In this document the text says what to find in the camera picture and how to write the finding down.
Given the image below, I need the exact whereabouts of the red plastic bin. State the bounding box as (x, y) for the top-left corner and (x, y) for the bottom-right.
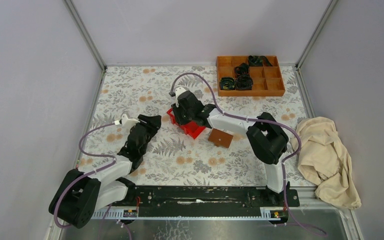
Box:
(166, 108), (206, 140)

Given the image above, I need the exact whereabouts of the brown leather card holder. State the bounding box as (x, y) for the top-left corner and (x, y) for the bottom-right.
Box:
(208, 128), (234, 149)

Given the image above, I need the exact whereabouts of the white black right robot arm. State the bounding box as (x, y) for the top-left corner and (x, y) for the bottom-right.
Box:
(169, 87), (289, 206)

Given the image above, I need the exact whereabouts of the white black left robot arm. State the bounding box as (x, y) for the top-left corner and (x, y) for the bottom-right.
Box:
(48, 114), (162, 229)

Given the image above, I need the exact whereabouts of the dark floral rolled cloth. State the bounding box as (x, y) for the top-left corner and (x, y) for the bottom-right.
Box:
(219, 77), (236, 91)

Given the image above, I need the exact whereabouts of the floral patterned table mat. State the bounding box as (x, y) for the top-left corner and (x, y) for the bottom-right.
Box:
(74, 65), (317, 187)

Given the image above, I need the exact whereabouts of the wooden compartment tray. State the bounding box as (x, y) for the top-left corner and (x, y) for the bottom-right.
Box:
(216, 55), (286, 97)

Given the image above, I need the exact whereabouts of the beige crumpled cloth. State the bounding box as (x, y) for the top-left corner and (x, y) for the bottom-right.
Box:
(291, 117), (362, 210)

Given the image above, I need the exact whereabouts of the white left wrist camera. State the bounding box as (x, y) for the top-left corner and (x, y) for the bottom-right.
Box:
(113, 113), (140, 130)

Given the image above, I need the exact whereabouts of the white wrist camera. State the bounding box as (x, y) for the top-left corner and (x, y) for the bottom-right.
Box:
(113, 113), (140, 130)
(169, 86), (187, 107)

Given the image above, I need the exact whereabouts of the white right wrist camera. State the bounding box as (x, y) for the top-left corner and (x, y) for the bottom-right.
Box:
(169, 86), (187, 107)

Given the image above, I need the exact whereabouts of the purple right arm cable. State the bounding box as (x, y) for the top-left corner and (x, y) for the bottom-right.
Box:
(170, 72), (329, 238)

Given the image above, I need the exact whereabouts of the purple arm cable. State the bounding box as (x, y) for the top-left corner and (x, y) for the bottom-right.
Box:
(170, 72), (329, 238)
(52, 122), (133, 240)

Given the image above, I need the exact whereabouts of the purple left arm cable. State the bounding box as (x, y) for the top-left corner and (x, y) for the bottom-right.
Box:
(52, 122), (133, 240)

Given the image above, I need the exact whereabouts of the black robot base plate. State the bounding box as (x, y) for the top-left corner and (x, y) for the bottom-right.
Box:
(113, 185), (300, 218)

